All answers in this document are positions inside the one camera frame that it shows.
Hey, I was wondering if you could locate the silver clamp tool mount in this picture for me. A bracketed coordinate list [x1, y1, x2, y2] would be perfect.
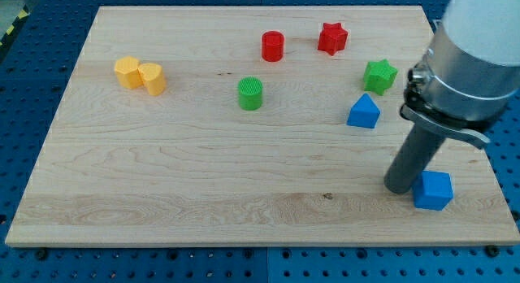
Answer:
[401, 24, 519, 149]

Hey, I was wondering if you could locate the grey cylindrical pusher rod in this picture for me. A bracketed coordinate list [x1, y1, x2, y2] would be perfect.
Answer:
[383, 124, 445, 194]

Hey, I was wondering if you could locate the blue triangle block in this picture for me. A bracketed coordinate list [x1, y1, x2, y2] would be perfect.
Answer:
[346, 94, 380, 128]

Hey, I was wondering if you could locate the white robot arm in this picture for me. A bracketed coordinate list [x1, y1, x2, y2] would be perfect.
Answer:
[384, 0, 519, 194]

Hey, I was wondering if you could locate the blue cube block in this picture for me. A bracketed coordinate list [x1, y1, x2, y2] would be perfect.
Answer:
[412, 171, 454, 211]

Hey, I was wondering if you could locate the green star block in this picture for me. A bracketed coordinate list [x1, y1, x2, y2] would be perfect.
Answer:
[363, 59, 398, 96]

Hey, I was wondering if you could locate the red star block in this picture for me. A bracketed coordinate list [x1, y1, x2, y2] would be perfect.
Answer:
[317, 23, 349, 56]

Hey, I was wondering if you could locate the light wooden board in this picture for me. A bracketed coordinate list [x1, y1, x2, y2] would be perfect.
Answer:
[6, 6, 519, 247]

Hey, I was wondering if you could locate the red cylinder block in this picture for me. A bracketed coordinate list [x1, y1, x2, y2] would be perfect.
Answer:
[261, 30, 284, 62]

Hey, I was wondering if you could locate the green cylinder block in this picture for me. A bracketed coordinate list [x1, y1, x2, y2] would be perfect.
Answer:
[237, 76, 263, 111]

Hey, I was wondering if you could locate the yellow hexagon block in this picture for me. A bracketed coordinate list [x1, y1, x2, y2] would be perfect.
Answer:
[114, 56, 143, 89]

